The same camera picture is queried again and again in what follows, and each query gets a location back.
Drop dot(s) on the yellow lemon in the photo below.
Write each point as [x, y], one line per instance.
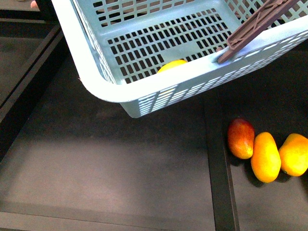
[172, 64]

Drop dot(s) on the yellow mango right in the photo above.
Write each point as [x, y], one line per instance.
[294, 155]

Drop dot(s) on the orange mango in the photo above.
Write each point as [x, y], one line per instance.
[265, 161]

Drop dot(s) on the light blue plastic basket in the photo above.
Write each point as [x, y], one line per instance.
[119, 45]

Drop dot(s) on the red yellow mango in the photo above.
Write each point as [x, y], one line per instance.
[241, 135]

